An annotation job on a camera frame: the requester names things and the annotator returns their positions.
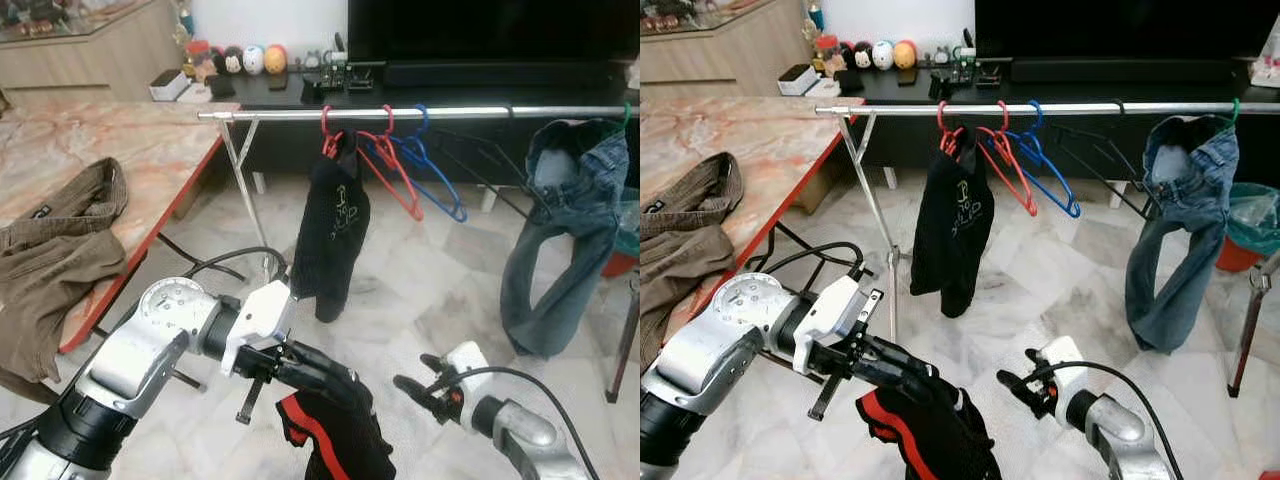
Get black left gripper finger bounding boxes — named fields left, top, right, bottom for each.
left=852, top=364, right=926, bottom=393
left=288, top=343, right=353, bottom=381
left=275, top=370, right=341, bottom=396
left=865, top=335, right=939, bottom=377

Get black garment red stripe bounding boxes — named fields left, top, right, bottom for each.
left=276, top=365, right=398, bottom=480
left=855, top=370, right=1003, bottom=480

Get brown trousers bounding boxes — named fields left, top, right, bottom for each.
left=640, top=152, right=746, bottom=371
left=0, top=157, right=131, bottom=406

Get blue hanger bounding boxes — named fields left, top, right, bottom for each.
left=390, top=103, right=468, bottom=223
left=1005, top=98, right=1083, bottom=219

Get empty red hanger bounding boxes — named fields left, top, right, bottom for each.
left=972, top=100, right=1041, bottom=217
left=355, top=103, right=426, bottom=221

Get red hanger carrying shirt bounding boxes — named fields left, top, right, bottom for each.
left=320, top=105, right=351, bottom=161
left=936, top=100, right=966, bottom=156

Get black t-shirt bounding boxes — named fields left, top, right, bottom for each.
left=290, top=130, right=373, bottom=324
left=908, top=125, right=996, bottom=319

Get blue jeans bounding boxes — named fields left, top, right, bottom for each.
left=1124, top=113, right=1241, bottom=354
left=500, top=118, right=633, bottom=359

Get black television cabinet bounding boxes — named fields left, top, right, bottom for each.
left=835, top=55, right=1280, bottom=211
left=215, top=60, right=641, bottom=216

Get green plastic bin bag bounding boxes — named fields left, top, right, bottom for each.
left=612, top=185, right=641, bottom=256
left=1225, top=182, right=1280, bottom=251

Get silver metal clothes rack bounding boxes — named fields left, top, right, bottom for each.
left=197, top=100, right=641, bottom=401
left=815, top=98, right=1280, bottom=399

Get small white box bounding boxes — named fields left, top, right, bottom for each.
left=778, top=64, right=823, bottom=98
left=150, top=68, right=196, bottom=103

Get green desk gadget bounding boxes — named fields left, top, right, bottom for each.
left=948, top=40, right=1004, bottom=85
left=318, top=45, right=376, bottom=89

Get black soundbar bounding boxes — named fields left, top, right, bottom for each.
left=1012, top=57, right=1251, bottom=84
left=385, top=60, right=626, bottom=89

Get light wood cabinet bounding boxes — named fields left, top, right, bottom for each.
left=0, top=0, right=186, bottom=101
left=640, top=0, right=816, bottom=98

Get black television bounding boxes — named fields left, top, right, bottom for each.
left=347, top=0, right=641, bottom=63
left=975, top=0, right=1280, bottom=59

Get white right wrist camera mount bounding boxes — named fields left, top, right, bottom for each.
left=443, top=341, right=493, bottom=401
left=1040, top=336, right=1089, bottom=396

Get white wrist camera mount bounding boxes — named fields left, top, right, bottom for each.
left=220, top=280, right=297, bottom=376
left=443, top=341, right=493, bottom=401
left=1040, top=336, right=1089, bottom=396
left=792, top=275, right=886, bottom=373

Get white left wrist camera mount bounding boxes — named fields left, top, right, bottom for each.
left=792, top=275, right=886, bottom=373
left=220, top=280, right=297, bottom=376

